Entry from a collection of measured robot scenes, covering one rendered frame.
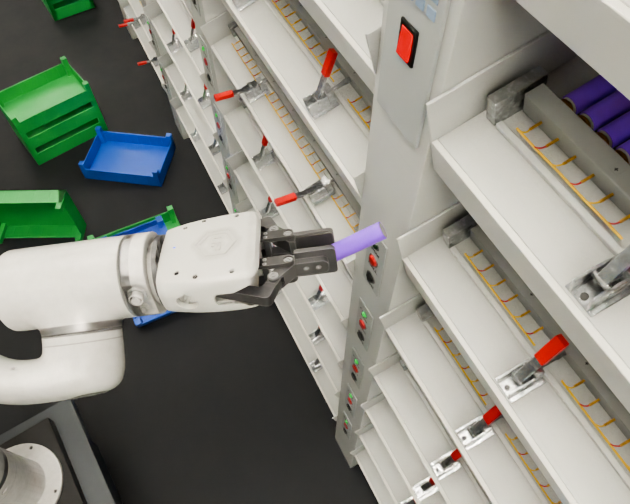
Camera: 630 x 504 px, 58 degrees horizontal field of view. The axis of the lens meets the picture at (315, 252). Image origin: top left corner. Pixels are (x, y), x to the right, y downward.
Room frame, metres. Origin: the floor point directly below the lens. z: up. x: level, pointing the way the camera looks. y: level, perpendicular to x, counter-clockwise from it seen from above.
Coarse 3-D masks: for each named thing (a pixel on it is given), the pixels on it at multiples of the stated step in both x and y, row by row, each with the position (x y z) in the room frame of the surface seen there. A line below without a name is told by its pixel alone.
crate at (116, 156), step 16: (96, 128) 1.58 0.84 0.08; (96, 144) 1.54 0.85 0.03; (112, 144) 1.57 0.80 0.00; (128, 144) 1.57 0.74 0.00; (144, 144) 1.57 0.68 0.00; (160, 144) 1.56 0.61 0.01; (96, 160) 1.48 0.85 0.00; (112, 160) 1.48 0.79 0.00; (128, 160) 1.48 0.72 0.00; (144, 160) 1.48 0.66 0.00; (160, 160) 1.48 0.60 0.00; (96, 176) 1.39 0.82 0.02; (112, 176) 1.38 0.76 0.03; (128, 176) 1.37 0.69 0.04; (144, 176) 1.36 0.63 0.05; (160, 176) 1.37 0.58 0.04
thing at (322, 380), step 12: (276, 300) 0.79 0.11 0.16; (288, 312) 0.75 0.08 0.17; (288, 324) 0.71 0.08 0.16; (300, 336) 0.67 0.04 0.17; (300, 348) 0.63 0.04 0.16; (312, 348) 0.63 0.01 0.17; (312, 360) 0.60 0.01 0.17; (312, 372) 0.56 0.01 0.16; (324, 372) 0.56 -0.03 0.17; (324, 384) 0.53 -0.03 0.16; (324, 396) 0.50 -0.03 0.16; (336, 396) 0.49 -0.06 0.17; (336, 408) 0.46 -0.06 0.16; (336, 420) 0.43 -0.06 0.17
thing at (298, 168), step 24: (216, 24) 0.98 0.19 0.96; (216, 48) 0.96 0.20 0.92; (240, 72) 0.88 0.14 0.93; (240, 96) 0.87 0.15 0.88; (264, 96) 0.81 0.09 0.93; (264, 120) 0.76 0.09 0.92; (288, 120) 0.74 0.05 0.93; (288, 144) 0.69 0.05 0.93; (288, 168) 0.64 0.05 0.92; (312, 168) 0.63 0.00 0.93; (336, 192) 0.58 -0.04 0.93; (336, 216) 0.54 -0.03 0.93; (336, 240) 0.49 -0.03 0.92
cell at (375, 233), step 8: (376, 224) 0.32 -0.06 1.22; (360, 232) 0.31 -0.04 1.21; (368, 232) 0.31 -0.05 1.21; (376, 232) 0.31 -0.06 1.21; (384, 232) 0.31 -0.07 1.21; (344, 240) 0.31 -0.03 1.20; (352, 240) 0.31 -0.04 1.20; (360, 240) 0.30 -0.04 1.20; (368, 240) 0.30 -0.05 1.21; (376, 240) 0.30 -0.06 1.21; (336, 248) 0.30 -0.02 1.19; (344, 248) 0.30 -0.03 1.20; (352, 248) 0.30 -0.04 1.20; (360, 248) 0.30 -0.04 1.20; (336, 256) 0.30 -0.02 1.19; (344, 256) 0.30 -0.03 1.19
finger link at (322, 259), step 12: (300, 252) 0.29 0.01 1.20; (312, 252) 0.29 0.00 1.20; (324, 252) 0.29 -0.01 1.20; (300, 264) 0.28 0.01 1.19; (312, 264) 0.28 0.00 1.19; (324, 264) 0.28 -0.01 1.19; (336, 264) 0.29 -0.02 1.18; (276, 276) 0.27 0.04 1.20; (288, 276) 0.27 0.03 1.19; (300, 276) 0.28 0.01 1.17
